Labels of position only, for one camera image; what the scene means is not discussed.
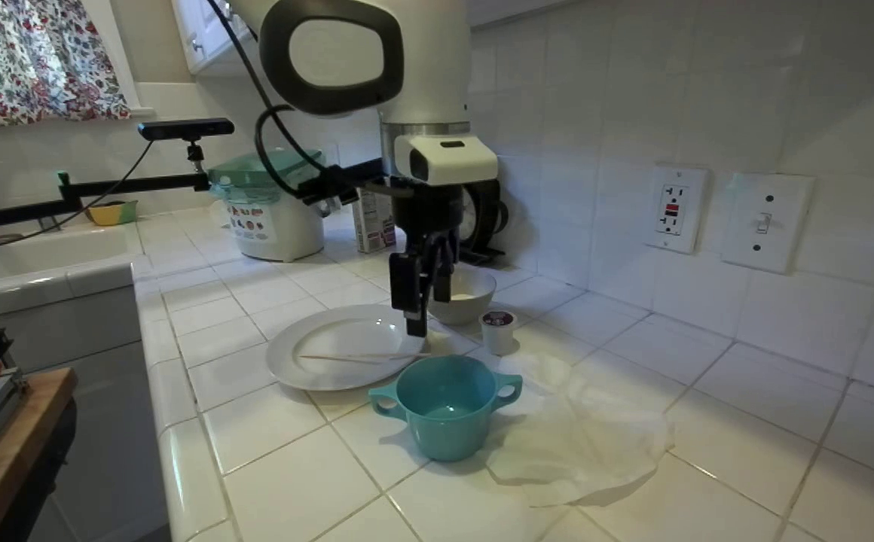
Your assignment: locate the floral curtain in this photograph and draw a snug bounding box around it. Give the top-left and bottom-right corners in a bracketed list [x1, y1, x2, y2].
[0, 0, 130, 125]

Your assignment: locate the white light switch plate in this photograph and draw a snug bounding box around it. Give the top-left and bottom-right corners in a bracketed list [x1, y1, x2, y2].
[719, 174, 812, 273]

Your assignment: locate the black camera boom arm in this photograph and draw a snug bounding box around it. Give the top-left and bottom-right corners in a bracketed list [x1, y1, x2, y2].
[0, 151, 208, 224]

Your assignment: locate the black stereo camera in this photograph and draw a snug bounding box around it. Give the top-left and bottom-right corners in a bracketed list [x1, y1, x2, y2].
[138, 117, 234, 140]

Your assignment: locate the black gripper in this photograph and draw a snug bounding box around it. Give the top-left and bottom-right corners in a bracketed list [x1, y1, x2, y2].
[387, 181, 509, 336]

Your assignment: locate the white bowl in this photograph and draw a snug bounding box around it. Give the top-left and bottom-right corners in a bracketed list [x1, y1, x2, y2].
[430, 264, 497, 324]

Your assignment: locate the clear plastic sheet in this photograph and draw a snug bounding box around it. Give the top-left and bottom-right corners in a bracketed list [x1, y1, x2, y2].
[449, 340, 676, 510]

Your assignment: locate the white wall outlet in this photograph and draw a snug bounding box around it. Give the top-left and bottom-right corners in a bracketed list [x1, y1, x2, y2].
[648, 166, 709, 252]

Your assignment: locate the small white pod cup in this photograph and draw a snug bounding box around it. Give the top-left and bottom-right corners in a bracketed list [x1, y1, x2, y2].
[479, 309, 514, 354]

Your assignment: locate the white round plate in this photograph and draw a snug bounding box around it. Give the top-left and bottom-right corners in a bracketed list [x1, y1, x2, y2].
[266, 303, 426, 390]

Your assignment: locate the blue two-handled cup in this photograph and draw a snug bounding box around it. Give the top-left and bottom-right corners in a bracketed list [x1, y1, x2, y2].
[368, 354, 524, 464]

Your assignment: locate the white tub with green lid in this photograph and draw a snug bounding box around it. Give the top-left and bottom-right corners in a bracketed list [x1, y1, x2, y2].
[211, 151, 323, 261]

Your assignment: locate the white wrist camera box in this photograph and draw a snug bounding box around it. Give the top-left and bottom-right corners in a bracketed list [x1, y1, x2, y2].
[390, 134, 497, 185]

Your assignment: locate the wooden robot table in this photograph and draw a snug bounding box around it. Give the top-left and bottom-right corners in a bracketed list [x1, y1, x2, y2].
[0, 366, 78, 542]

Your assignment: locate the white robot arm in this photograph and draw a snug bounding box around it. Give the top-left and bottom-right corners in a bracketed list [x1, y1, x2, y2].
[233, 0, 500, 336]

